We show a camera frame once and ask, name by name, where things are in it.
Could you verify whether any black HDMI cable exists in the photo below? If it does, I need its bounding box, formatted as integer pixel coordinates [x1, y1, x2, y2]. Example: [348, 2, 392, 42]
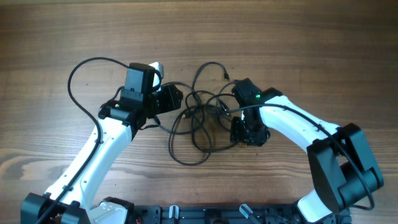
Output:
[155, 81, 240, 167]

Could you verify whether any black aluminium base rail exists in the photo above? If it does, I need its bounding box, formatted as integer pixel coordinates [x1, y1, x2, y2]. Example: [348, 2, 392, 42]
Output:
[86, 203, 352, 224]

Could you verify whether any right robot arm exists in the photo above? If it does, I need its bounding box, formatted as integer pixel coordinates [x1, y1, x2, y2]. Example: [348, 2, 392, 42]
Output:
[230, 78, 384, 223]

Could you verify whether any left camera black cable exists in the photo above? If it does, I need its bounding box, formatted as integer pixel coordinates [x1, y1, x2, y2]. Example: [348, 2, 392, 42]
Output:
[34, 57, 131, 224]

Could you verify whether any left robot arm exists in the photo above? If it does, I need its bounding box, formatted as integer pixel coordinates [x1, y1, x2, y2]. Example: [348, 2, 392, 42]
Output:
[21, 62, 183, 223]

